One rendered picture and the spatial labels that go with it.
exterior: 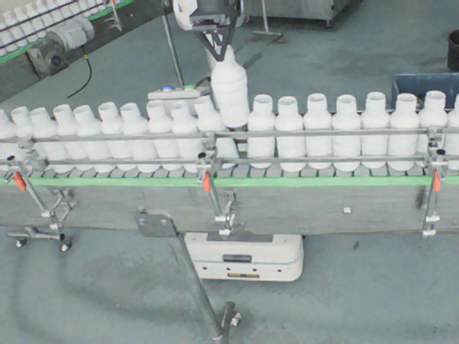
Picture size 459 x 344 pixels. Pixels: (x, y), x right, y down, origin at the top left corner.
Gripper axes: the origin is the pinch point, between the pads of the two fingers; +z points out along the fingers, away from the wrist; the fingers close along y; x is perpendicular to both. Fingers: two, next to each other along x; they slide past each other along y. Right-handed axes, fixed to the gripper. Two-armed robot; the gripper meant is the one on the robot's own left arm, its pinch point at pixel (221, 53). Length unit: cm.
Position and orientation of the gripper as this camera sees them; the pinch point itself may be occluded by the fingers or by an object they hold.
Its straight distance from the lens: 77.2
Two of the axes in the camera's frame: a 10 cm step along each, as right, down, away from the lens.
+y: 0.9, -6.1, 7.9
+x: -9.9, 0.1, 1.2
